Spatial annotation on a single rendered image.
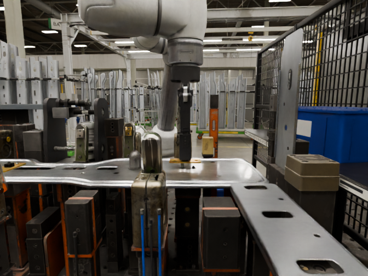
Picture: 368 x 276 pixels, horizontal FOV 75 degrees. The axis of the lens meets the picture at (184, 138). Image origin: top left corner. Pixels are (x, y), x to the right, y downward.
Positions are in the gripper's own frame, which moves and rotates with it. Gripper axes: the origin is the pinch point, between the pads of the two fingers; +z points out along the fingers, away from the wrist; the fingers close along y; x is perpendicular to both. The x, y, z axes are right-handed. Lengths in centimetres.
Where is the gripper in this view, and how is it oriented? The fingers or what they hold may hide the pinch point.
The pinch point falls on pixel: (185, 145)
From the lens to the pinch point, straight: 63.2
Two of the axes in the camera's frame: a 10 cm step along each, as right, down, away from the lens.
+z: 0.0, 9.9, 1.5
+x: 10.0, 0.0, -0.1
